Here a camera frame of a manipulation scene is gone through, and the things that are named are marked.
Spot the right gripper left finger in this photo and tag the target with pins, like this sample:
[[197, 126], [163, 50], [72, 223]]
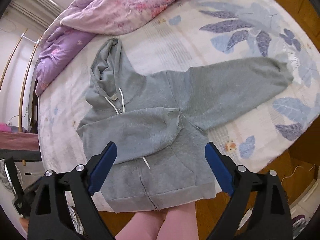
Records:
[[50, 217]]

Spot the grey zip hoodie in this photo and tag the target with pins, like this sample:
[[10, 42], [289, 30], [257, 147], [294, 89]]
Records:
[[159, 123]]

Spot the wooden clothes rack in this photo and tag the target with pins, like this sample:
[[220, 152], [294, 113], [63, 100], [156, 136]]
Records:
[[18, 54]]

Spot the person's legs in pink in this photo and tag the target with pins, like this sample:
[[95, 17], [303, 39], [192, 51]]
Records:
[[177, 222]]

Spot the floral white bed sheet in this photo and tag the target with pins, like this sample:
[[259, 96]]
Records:
[[194, 33]]

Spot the purple floral quilt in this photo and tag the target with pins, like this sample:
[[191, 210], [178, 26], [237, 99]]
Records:
[[82, 21]]

